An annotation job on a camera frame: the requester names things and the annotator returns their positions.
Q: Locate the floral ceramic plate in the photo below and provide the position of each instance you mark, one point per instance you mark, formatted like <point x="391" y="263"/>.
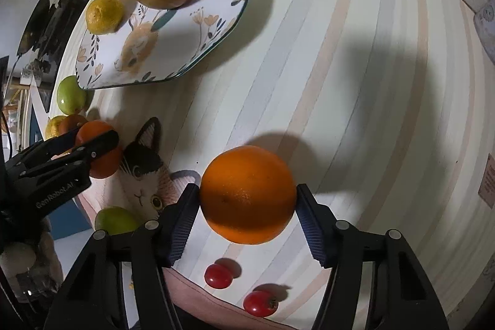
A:
<point x="154" y="45"/>

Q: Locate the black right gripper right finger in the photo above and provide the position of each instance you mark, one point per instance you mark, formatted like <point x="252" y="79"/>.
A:
<point x="401" y="296"/>

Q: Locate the cherry tomato right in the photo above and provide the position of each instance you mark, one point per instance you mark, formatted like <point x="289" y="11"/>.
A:
<point x="260" y="303"/>

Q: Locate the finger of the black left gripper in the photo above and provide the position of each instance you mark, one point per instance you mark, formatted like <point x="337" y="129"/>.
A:
<point x="55" y="146"/>
<point x="83" y="153"/>

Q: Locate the small orange tangerine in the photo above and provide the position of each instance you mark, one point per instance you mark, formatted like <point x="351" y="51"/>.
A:
<point x="107" y="152"/>

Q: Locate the cherry tomato left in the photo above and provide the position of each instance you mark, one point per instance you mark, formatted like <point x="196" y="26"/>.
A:
<point x="218" y="276"/>

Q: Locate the yellow lemon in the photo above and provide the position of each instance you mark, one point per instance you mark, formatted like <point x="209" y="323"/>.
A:
<point x="53" y="127"/>

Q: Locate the green apple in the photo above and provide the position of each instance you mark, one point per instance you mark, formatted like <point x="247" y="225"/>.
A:
<point x="116" y="220"/>

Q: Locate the large orange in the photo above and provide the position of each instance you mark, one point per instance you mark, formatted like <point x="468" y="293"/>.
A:
<point x="247" y="195"/>

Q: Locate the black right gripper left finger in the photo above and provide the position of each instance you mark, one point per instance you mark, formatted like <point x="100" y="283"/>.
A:
<point x="91" y="297"/>

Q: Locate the dark reddish orange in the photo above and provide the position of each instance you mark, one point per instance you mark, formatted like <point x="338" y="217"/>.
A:
<point x="70" y="123"/>

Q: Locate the black induction cooktop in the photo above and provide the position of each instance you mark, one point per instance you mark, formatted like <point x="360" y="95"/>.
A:
<point x="62" y="18"/>

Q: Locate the striped cat pattern mat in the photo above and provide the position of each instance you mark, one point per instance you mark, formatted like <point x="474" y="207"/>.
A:
<point x="385" y="108"/>

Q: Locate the small yellow citrus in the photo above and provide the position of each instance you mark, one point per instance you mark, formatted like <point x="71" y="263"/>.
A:
<point x="104" y="16"/>

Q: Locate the black pan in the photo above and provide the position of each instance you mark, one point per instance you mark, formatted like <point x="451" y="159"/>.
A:
<point x="35" y="27"/>

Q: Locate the cherry tomato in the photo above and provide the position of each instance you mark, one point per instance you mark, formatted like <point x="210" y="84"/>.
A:
<point x="260" y="303"/>
<point x="218" y="276"/>

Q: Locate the green fruit by plate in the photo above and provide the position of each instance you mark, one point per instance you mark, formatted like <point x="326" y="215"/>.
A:
<point x="71" y="99"/>

